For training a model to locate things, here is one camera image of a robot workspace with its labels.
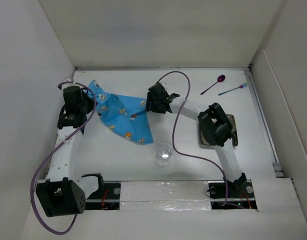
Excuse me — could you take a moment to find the black floral square plate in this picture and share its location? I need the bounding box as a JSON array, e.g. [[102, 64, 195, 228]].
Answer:
[[198, 114, 239, 147]]

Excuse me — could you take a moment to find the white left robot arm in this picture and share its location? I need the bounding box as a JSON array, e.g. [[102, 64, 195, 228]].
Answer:
[[35, 84, 105, 217]]

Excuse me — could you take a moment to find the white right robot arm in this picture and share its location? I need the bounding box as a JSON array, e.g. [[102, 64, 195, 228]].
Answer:
[[145, 83, 247, 197]]

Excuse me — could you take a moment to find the purple metallic spoon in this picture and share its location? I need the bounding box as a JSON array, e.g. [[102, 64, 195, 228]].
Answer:
[[200, 74, 226, 96]]

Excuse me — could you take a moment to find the blue space-print cloth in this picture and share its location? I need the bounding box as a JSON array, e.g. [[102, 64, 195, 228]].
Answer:
[[87, 80, 154, 145]]

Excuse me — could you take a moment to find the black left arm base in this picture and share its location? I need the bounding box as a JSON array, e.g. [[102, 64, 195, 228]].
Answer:
[[77, 173, 121, 211]]

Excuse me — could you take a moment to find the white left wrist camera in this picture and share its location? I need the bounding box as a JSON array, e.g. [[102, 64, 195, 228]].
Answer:
[[57, 76, 76, 91]]

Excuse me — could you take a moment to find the white foam front board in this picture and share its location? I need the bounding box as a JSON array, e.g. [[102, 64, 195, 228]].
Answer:
[[119, 180, 212, 211]]

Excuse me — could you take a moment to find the clear plastic cup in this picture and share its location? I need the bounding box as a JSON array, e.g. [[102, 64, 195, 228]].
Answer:
[[154, 141, 174, 168]]

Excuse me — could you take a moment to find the iridescent metallic fork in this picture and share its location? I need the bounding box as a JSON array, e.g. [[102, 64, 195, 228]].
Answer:
[[218, 82, 248, 96]]

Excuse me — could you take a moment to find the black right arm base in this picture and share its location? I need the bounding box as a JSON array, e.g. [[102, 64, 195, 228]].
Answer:
[[205, 180, 258, 210]]

